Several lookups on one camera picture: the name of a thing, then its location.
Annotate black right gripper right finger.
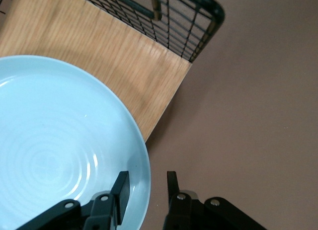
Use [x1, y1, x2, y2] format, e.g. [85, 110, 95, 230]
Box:
[162, 170, 268, 230]

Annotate light blue round plate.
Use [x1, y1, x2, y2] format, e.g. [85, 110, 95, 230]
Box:
[0, 55, 152, 230]

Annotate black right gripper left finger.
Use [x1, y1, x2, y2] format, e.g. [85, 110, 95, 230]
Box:
[17, 170, 131, 230]

